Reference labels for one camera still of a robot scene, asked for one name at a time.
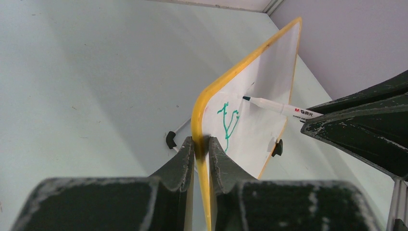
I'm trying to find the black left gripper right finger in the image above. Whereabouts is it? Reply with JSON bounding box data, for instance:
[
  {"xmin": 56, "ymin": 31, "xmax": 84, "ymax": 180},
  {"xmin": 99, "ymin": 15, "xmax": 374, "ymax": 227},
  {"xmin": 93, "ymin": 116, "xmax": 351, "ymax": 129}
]
[{"xmin": 208, "ymin": 137, "xmax": 381, "ymax": 231}]

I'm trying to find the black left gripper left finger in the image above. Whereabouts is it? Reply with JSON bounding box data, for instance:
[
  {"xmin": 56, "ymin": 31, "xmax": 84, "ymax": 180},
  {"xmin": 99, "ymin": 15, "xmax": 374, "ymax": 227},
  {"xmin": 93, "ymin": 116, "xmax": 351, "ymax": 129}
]
[{"xmin": 12, "ymin": 137, "xmax": 194, "ymax": 231}]

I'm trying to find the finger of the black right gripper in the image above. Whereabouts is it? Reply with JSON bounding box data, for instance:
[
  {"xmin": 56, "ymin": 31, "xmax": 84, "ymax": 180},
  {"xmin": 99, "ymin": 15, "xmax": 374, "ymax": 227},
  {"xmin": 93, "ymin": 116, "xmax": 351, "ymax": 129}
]
[
  {"xmin": 309, "ymin": 71, "xmax": 408, "ymax": 114},
  {"xmin": 301, "ymin": 94, "xmax": 408, "ymax": 181}
]

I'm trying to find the yellow framed whiteboard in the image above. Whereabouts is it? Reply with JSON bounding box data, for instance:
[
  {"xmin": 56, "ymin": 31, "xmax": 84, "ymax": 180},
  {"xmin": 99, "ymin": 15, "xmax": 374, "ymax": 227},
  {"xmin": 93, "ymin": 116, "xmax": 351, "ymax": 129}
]
[{"xmin": 191, "ymin": 17, "xmax": 302, "ymax": 230}]

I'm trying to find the green marker pen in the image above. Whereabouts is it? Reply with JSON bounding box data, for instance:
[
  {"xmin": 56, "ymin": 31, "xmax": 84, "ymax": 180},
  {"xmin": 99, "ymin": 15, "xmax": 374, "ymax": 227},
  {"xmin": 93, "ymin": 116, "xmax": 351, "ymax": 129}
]
[{"xmin": 242, "ymin": 96, "xmax": 323, "ymax": 122}]

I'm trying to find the right whiteboard black foot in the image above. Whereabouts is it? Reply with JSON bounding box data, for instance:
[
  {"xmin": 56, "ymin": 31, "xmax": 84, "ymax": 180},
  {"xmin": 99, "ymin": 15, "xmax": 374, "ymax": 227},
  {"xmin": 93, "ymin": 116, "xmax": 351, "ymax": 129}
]
[{"xmin": 271, "ymin": 139, "xmax": 283, "ymax": 157}]

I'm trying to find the whiteboard wire back stand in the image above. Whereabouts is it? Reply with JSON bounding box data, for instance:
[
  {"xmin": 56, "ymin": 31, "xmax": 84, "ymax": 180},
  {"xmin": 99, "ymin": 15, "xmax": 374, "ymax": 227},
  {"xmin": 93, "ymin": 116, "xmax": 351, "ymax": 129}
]
[{"xmin": 166, "ymin": 118, "xmax": 192, "ymax": 153}]

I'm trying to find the right aluminium frame post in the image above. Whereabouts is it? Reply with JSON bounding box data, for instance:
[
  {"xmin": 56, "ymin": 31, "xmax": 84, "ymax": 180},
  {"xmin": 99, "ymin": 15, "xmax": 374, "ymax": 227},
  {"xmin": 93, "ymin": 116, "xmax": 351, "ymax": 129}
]
[{"xmin": 263, "ymin": 0, "xmax": 285, "ymax": 16}]

